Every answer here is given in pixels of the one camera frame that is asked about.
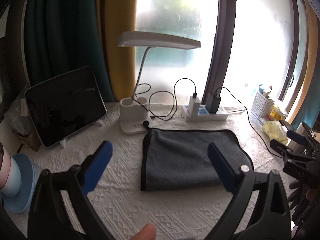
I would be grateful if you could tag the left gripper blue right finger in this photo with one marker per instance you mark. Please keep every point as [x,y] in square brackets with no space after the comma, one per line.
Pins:
[227,165]

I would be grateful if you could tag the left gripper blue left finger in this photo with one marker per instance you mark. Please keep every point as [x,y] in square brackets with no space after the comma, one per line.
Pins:
[94,165]

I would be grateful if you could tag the person's thumb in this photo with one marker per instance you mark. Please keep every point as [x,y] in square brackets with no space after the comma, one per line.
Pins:
[147,233]

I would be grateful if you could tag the white patterned tablecloth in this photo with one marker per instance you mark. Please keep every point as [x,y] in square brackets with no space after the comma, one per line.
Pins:
[117,199]

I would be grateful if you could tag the yellow tissue packet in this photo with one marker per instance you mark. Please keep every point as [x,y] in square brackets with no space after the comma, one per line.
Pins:
[275,131]

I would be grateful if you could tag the grey microfiber towel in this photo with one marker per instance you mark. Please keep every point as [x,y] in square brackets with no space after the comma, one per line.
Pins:
[178,159]

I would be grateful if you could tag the white power strip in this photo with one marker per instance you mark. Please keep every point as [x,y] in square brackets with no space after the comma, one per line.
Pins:
[204,115]

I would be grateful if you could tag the white perforated storage basket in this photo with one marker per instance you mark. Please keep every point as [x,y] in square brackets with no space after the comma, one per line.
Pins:
[261,106]

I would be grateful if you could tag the black tablet on stand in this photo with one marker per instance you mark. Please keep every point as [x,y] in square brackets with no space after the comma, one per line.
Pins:
[65,104]

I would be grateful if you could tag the black power adapter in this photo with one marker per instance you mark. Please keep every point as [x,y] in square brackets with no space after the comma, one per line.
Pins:
[212,103]

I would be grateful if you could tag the white usb charger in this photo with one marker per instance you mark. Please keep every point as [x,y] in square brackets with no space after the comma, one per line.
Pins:
[194,105]

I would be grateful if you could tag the pink blue stacked cups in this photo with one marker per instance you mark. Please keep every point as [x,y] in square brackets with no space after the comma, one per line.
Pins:
[8,172]

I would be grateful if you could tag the blue saucer plate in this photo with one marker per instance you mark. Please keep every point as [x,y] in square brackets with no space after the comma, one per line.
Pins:
[17,197]

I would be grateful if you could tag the dark green curtain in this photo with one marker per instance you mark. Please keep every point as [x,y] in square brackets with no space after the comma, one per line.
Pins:
[61,36]

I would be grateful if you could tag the yellow curtain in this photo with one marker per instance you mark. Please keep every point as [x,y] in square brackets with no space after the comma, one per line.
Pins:
[120,23]

